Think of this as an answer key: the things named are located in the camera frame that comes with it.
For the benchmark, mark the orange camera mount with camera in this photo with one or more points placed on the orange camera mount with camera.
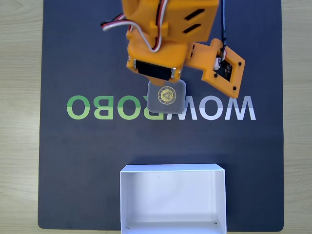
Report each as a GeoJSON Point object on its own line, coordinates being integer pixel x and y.
{"type": "Point", "coordinates": [209, 61]}

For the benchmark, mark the dark mat with WOWROBO print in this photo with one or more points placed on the dark mat with WOWROBO print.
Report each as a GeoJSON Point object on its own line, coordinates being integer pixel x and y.
{"type": "Point", "coordinates": [97, 151]}

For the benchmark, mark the white cardboard box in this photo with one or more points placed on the white cardboard box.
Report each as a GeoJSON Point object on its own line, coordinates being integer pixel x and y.
{"type": "Point", "coordinates": [170, 200]}

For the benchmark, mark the grey square case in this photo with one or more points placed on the grey square case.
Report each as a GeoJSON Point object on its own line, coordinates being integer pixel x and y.
{"type": "Point", "coordinates": [156, 104]}

